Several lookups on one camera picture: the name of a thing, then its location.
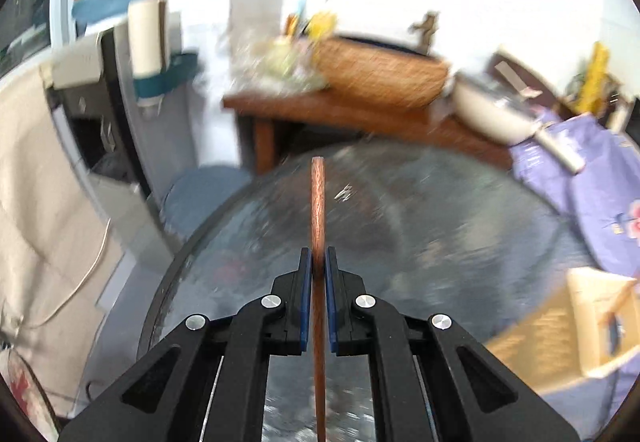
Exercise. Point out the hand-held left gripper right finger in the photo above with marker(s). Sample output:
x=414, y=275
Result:
x=331, y=302

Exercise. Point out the water dispenser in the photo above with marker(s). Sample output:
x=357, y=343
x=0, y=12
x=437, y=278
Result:
x=85, y=66

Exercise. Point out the woven basket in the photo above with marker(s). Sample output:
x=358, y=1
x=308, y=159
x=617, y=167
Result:
x=380, y=71

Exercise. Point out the purple cloth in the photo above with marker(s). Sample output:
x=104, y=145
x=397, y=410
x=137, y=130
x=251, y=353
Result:
x=575, y=192

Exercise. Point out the cream plastic utensil holder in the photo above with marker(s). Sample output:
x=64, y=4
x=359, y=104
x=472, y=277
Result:
x=592, y=322

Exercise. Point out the clear plastic bag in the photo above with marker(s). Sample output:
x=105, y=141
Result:
x=280, y=64

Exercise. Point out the wooden spatula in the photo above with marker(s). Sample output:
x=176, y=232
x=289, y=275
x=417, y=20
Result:
x=318, y=212

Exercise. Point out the wooden side table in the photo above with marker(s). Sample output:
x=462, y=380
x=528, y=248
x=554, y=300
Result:
x=350, y=111

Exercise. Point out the beige cloth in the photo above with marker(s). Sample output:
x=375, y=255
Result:
x=30, y=171

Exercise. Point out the red white patterned object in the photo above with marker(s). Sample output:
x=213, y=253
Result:
x=25, y=397

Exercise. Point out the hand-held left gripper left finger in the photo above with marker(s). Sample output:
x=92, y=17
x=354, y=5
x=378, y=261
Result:
x=302, y=302

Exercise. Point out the yellow package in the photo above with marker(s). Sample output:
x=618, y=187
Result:
x=595, y=76

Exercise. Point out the brass faucet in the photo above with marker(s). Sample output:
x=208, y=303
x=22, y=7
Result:
x=427, y=26

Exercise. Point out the white cup dispenser teal bracket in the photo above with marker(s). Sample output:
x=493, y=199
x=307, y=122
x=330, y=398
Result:
x=145, y=36

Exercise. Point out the blue stool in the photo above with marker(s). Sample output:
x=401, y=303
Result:
x=200, y=197

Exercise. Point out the white pot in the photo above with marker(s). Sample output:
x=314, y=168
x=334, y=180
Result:
x=480, y=106

